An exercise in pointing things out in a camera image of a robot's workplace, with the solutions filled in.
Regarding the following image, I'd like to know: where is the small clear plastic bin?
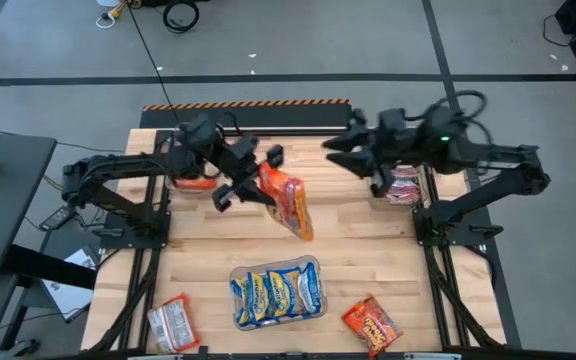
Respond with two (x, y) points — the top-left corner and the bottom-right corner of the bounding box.
(165, 139), (222, 199)
(366, 163), (430, 212)

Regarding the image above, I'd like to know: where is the orange hot spicy ramen pack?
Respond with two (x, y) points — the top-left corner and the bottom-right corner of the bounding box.
(341, 294), (404, 359)

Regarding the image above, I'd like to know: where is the black equipment cable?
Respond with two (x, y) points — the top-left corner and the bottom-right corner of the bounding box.
(541, 13), (576, 49)

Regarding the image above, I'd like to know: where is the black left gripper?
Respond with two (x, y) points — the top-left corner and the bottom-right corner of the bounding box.
(212, 134), (286, 212)

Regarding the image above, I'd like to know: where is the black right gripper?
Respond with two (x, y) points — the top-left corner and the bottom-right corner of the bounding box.
(321, 107), (422, 198)

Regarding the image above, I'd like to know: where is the large clear plastic bin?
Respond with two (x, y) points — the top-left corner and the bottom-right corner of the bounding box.
(228, 254), (328, 332)

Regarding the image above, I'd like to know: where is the black hazard-striped cable ramp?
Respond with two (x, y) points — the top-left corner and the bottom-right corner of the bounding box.
(139, 97), (355, 137)

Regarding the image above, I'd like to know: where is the black desk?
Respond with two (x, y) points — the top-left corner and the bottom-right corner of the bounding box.
(0, 130), (59, 281)

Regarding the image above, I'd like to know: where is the black desk leg beam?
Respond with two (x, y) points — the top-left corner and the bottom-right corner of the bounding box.
(1, 243), (98, 291)

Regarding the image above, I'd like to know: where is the white and yellow cord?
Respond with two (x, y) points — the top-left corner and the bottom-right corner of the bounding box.
(94, 0), (130, 29)

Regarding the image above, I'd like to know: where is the blue soy sauce ramen pack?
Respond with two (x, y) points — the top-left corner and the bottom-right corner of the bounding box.
(231, 272), (265, 327)
(261, 268), (303, 321)
(297, 262), (324, 316)

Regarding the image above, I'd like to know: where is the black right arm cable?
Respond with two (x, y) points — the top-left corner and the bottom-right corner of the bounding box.
(435, 88), (492, 146)

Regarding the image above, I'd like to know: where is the coiled black cable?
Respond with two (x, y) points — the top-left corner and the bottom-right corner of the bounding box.
(161, 0), (201, 35)

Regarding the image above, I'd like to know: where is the black power strip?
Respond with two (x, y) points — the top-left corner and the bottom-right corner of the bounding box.
(37, 204), (77, 233)

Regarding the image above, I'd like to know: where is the white paper sheet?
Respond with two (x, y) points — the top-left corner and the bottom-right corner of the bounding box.
(41, 247), (100, 324)

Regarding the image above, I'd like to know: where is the long black floor cable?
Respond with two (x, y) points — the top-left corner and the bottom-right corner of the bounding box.
(126, 0), (182, 126)

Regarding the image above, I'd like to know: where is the red lime chili ramen pack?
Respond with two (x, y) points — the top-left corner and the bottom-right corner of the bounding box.
(391, 166), (421, 180)
(385, 178), (423, 206)

